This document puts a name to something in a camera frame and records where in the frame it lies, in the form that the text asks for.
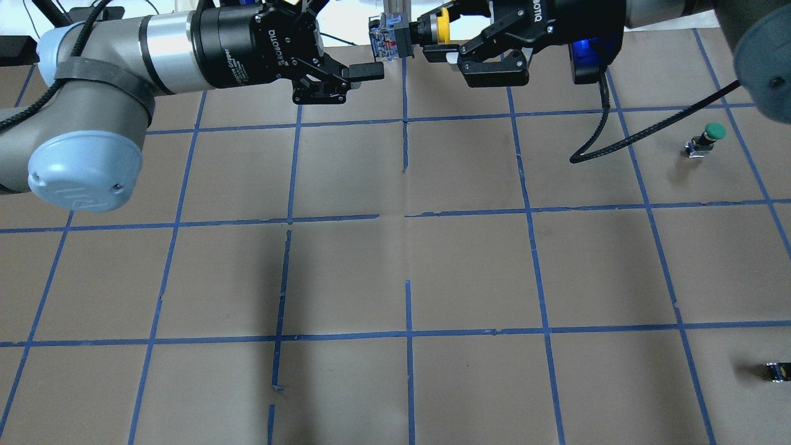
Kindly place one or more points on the yellow push button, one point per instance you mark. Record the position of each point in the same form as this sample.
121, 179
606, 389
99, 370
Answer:
392, 37

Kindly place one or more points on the aluminium frame post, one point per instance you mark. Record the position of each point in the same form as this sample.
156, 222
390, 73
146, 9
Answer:
402, 7

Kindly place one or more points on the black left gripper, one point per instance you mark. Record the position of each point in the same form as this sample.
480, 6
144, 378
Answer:
238, 44

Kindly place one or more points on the small black switch block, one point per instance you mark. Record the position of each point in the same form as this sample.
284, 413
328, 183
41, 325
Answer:
778, 372

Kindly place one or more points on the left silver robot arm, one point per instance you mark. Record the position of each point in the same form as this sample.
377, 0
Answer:
79, 146

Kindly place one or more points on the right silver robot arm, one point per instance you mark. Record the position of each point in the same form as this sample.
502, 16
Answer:
757, 33

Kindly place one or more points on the green push button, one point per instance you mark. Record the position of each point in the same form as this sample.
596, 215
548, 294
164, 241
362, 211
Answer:
701, 145

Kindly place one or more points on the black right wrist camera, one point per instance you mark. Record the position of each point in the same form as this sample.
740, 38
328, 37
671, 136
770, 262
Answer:
591, 57

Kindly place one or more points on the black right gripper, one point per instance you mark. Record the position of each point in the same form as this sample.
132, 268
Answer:
578, 20

